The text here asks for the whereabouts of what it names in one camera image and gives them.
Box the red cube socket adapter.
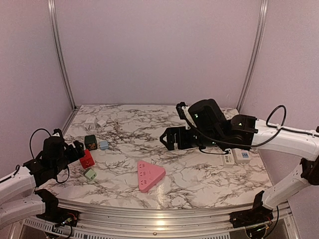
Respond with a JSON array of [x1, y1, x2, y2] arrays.
[[79, 149, 95, 169]]

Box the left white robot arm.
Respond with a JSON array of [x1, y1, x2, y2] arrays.
[[0, 136, 85, 228]]

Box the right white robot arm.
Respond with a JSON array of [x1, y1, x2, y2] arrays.
[[159, 99, 319, 223]]

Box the dark green cube adapter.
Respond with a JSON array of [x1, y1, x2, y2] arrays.
[[84, 134, 98, 151]]

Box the left aluminium corner post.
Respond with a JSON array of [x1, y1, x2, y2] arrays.
[[47, 0, 77, 111]]

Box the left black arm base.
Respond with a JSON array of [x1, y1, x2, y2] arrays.
[[35, 189, 80, 227]]

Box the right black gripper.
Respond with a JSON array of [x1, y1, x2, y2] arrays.
[[160, 126, 224, 151]]

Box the pink triangular power strip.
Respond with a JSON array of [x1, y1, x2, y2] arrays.
[[137, 160, 166, 193]]

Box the aluminium corner post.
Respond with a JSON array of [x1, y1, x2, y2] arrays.
[[47, 0, 77, 111], [236, 0, 269, 112]]

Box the white charger left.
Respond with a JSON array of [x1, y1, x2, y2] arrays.
[[85, 116, 96, 130]]

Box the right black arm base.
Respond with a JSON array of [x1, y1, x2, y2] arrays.
[[229, 190, 274, 228]]

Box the light blue cube charger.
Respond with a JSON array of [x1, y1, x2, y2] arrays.
[[99, 140, 109, 150]]

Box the aluminium front table rail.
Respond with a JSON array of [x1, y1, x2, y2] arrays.
[[29, 199, 294, 239]]

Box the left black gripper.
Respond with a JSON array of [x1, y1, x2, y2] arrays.
[[53, 140, 85, 176]]

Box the light green cube charger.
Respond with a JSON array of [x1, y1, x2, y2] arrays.
[[84, 168, 97, 182]]

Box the right aluminium corner post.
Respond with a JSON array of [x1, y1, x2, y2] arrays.
[[236, 0, 269, 112]]

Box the white short power strip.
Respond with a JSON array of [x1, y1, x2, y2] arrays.
[[222, 149, 235, 168]]

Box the white multicolour power strip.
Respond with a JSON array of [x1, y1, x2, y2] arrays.
[[231, 148, 252, 164]]

